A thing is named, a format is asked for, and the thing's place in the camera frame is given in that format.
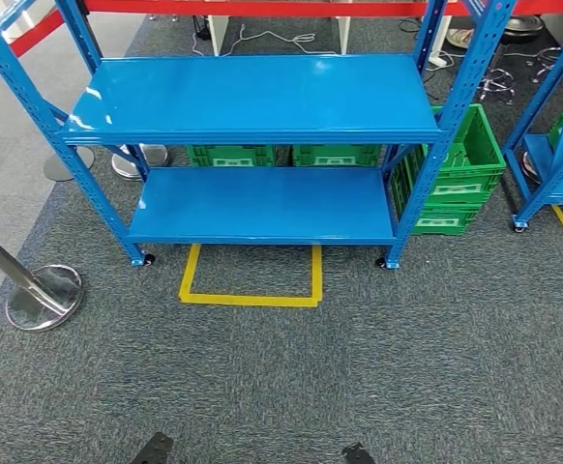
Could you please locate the thin black pole, flat base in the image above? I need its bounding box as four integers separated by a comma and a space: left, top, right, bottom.
44, 145, 96, 183

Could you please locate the chrome stanchion post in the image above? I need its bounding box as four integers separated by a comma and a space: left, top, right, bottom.
0, 220, 84, 333

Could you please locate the dark stanchion, chrome base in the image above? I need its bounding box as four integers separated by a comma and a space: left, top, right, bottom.
111, 143, 170, 181

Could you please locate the black round stool base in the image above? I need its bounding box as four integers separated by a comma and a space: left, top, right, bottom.
499, 15, 547, 45

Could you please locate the black robot right foot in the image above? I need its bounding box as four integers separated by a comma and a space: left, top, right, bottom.
341, 443, 376, 464

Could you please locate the black robot foot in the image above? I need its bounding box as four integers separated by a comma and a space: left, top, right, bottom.
341, 443, 376, 464
131, 432, 175, 464

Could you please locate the white floor cable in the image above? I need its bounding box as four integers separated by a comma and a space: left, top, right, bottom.
192, 24, 340, 59

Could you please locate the black robot left foot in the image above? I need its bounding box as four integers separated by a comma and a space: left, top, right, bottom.
131, 432, 175, 464

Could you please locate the chrome stool base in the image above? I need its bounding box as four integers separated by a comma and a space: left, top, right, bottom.
532, 46, 563, 86
477, 67, 517, 105

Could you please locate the white table leg panel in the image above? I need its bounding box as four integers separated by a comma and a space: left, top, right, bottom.
430, 15, 453, 60
337, 15, 353, 56
207, 15, 229, 58

